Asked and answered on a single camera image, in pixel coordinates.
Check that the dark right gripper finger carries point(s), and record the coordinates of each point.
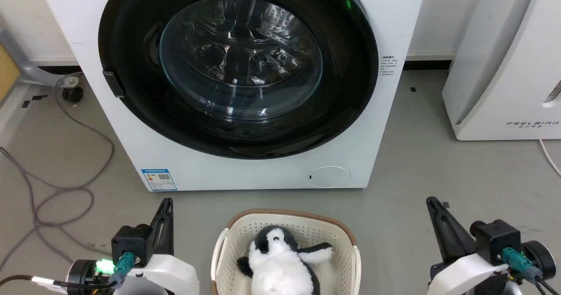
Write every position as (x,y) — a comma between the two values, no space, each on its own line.
(447,242)
(460,238)

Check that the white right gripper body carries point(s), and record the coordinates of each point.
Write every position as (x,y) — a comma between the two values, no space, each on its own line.
(469,273)

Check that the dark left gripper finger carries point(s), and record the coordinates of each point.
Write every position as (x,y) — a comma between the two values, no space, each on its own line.
(158,233)
(168,233)

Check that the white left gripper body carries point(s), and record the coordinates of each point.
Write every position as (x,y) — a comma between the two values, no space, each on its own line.
(171,273)

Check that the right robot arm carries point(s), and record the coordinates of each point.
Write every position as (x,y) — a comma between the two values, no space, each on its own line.
(538,257)

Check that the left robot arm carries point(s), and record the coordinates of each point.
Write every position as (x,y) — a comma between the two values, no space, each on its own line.
(85,275)

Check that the white front-load washing machine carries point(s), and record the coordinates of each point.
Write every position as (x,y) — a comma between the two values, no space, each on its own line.
(245,172)

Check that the round black glass washer door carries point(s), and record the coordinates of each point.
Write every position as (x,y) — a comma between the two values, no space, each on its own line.
(131,45)

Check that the blue energy label sticker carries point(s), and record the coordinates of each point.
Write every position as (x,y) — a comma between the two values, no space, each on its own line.
(158,179)

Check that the black white penguin plush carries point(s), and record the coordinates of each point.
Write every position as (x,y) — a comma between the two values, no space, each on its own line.
(280,266)

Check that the cream plastic laundry basket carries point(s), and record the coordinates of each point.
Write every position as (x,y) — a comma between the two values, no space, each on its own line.
(337,251)

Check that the oval white filter cover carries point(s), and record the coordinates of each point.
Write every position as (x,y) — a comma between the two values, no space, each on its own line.
(328,176)

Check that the black caster wheel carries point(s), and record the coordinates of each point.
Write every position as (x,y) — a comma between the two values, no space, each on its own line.
(72,94)

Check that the white air purifier appliance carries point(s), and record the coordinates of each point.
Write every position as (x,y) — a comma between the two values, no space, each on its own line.
(504,67)

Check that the yellow wooden board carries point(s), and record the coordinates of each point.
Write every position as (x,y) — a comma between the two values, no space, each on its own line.
(6,71)

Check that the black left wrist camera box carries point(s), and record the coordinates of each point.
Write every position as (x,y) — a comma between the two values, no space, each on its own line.
(130,242)

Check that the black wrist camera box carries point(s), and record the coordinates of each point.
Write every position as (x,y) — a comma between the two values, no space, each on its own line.
(497,240)
(130,242)

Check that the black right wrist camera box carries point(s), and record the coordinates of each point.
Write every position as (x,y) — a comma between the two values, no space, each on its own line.
(497,240)

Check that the grey metal frame leg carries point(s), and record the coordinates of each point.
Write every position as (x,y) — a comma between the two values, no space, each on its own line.
(26,65)

